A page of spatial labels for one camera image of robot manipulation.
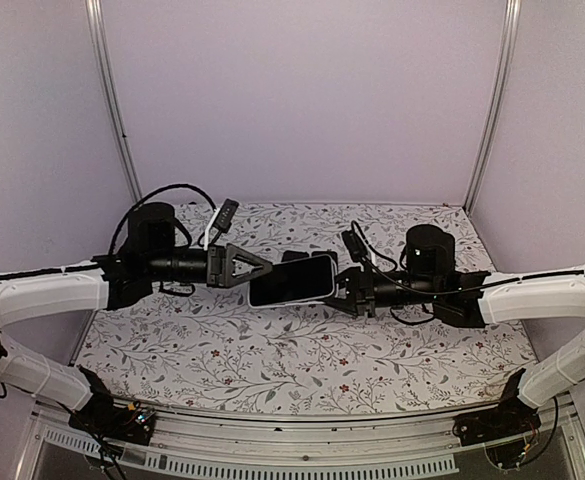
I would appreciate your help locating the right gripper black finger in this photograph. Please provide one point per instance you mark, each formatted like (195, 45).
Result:
(353, 304)
(350, 280)

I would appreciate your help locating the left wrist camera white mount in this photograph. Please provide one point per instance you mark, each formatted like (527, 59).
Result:
(220, 222)

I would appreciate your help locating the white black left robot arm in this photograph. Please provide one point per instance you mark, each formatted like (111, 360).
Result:
(148, 256)

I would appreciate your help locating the black smartphone corner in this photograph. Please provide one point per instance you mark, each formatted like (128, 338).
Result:
(293, 255)

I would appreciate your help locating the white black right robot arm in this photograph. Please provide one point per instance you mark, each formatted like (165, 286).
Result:
(478, 299)

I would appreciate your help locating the floral patterned table mat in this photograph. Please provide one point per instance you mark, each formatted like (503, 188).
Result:
(212, 351)

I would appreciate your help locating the right aluminium frame post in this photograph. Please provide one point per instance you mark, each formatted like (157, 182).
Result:
(503, 67)

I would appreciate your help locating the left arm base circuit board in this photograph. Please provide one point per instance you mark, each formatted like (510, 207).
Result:
(102, 418)

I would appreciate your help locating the aluminium frame post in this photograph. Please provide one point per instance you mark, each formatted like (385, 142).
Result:
(503, 67)
(96, 26)

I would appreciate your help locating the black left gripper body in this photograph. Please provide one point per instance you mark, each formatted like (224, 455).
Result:
(163, 267)

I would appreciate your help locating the aluminium front rail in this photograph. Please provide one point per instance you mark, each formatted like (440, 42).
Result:
(200, 444)

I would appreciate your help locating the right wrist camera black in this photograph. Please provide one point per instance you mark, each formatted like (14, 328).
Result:
(357, 248)

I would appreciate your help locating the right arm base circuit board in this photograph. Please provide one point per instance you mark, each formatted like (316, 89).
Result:
(509, 417)

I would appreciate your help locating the black smartphone with white edge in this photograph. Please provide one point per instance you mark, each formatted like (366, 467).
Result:
(299, 282)

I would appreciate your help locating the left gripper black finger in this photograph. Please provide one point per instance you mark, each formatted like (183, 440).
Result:
(243, 262)
(230, 280)

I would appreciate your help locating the left aluminium frame post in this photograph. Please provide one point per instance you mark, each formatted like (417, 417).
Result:
(96, 26)

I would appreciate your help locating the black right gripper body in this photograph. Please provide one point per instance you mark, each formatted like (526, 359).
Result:
(386, 294)

